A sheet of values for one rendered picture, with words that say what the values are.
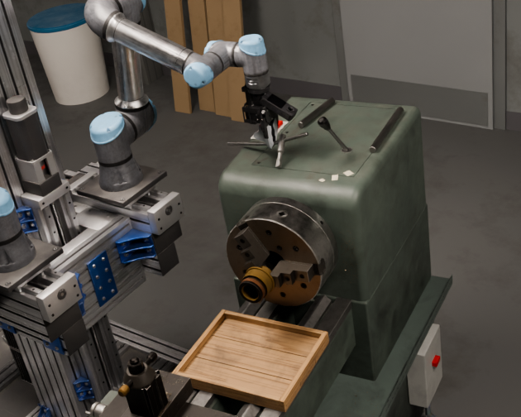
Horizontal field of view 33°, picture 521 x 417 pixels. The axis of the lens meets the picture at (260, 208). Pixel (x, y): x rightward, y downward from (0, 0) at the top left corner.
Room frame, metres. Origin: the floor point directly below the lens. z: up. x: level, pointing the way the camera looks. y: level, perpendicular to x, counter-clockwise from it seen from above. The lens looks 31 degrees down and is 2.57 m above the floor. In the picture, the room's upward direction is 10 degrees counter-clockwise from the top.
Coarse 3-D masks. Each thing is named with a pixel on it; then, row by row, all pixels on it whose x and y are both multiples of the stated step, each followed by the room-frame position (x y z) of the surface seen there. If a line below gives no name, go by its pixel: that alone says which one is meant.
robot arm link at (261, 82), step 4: (268, 72) 2.45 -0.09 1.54; (260, 76) 2.42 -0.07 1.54; (264, 76) 2.43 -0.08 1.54; (268, 76) 2.44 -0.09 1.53; (248, 80) 2.44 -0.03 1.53; (252, 80) 2.43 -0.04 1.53; (256, 80) 2.42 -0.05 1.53; (260, 80) 2.42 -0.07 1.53; (264, 80) 2.43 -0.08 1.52; (268, 80) 2.44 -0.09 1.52; (248, 84) 2.44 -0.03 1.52; (252, 84) 2.43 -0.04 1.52; (256, 84) 2.42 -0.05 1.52; (260, 84) 2.42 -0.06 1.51; (264, 84) 2.43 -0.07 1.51; (268, 84) 2.44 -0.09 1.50; (252, 88) 2.43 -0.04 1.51; (256, 88) 2.42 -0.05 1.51; (260, 88) 2.42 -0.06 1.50; (264, 88) 2.43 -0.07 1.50
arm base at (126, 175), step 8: (128, 160) 2.61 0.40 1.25; (104, 168) 2.59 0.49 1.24; (112, 168) 2.58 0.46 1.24; (120, 168) 2.58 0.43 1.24; (128, 168) 2.60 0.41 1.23; (136, 168) 2.62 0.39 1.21; (104, 176) 2.59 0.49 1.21; (112, 176) 2.58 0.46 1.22; (120, 176) 2.58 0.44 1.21; (128, 176) 2.58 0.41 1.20; (136, 176) 2.60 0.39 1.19; (104, 184) 2.58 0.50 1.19; (112, 184) 2.57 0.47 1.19; (120, 184) 2.57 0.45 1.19; (128, 184) 2.57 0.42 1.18; (136, 184) 2.59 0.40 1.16
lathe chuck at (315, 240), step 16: (256, 208) 2.20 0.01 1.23; (272, 208) 2.16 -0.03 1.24; (288, 208) 2.16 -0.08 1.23; (256, 224) 2.13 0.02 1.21; (272, 224) 2.10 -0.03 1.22; (288, 224) 2.09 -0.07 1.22; (304, 224) 2.11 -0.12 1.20; (272, 240) 2.11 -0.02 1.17; (288, 240) 2.08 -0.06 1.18; (304, 240) 2.05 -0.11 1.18; (320, 240) 2.09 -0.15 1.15; (240, 256) 2.17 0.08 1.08; (272, 256) 2.19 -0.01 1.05; (288, 256) 2.08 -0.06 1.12; (304, 256) 2.06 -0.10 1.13; (320, 256) 2.05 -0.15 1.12; (240, 272) 2.18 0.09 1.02; (288, 288) 2.09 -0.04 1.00; (304, 288) 2.06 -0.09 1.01; (320, 288) 2.05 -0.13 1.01; (288, 304) 2.10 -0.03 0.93
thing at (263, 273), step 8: (248, 272) 2.04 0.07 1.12; (256, 272) 2.03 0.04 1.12; (264, 272) 2.03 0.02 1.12; (248, 280) 2.00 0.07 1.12; (256, 280) 2.00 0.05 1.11; (264, 280) 2.00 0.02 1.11; (272, 280) 2.02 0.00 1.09; (240, 288) 2.01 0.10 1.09; (248, 288) 2.04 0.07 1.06; (256, 288) 1.98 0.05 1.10; (264, 288) 2.00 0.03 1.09; (272, 288) 2.02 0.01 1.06; (248, 296) 2.01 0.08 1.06; (256, 296) 2.02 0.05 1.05; (264, 296) 2.00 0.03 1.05
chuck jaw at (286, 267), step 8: (280, 264) 2.08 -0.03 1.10; (288, 264) 2.07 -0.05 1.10; (296, 264) 2.06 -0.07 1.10; (304, 264) 2.05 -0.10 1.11; (312, 264) 2.04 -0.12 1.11; (320, 264) 2.05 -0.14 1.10; (272, 272) 2.04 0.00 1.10; (280, 272) 2.03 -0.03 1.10; (288, 272) 2.03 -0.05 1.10; (296, 272) 2.03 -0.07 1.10; (304, 272) 2.01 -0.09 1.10; (312, 272) 2.03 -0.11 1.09; (320, 272) 2.04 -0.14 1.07; (280, 280) 2.02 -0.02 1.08; (288, 280) 2.03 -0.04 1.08; (296, 280) 2.03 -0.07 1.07; (304, 280) 2.02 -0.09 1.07
